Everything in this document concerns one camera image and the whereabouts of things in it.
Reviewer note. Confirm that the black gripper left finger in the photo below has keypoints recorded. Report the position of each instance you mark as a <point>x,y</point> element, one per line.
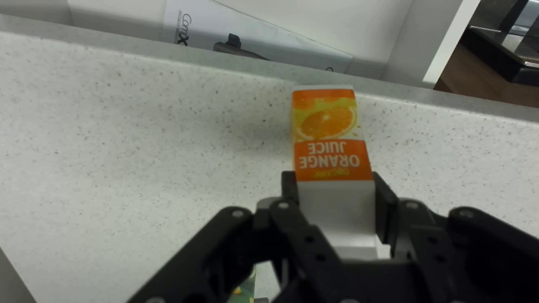
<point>237,258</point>

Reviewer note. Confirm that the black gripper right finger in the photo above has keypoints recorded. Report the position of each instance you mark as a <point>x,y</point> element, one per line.
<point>478,258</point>

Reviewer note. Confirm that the orange juice carton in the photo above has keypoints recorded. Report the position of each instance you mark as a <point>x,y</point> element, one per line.
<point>331,140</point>

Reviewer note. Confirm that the white drawer with wood front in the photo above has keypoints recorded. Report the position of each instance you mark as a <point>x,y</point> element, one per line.
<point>365,27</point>

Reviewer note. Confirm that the black equipment cart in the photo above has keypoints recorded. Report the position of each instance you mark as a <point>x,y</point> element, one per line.
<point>506,39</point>

